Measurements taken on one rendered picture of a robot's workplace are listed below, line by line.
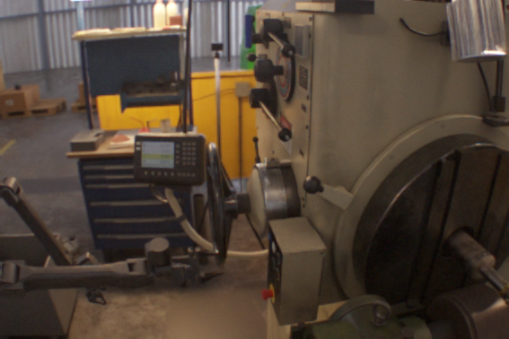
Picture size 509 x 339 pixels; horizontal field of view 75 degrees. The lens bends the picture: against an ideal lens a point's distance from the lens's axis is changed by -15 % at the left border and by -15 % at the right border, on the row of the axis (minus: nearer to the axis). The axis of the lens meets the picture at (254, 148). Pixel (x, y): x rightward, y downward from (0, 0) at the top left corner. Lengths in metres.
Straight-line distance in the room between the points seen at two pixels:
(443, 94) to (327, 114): 0.32
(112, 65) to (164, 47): 0.42
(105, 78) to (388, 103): 2.43
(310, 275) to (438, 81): 0.57
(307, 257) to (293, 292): 0.11
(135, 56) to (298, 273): 2.33
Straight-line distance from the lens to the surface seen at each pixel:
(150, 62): 2.95
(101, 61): 3.02
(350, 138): 0.91
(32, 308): 2.48
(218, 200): 0.97
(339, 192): 0.90
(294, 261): 0.90
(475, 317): 0.89
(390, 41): 0.90
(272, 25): 1.15
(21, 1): 15.21
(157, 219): 2.80
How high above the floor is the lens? 1.86
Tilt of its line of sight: 21 degrees down
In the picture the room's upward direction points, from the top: straight up
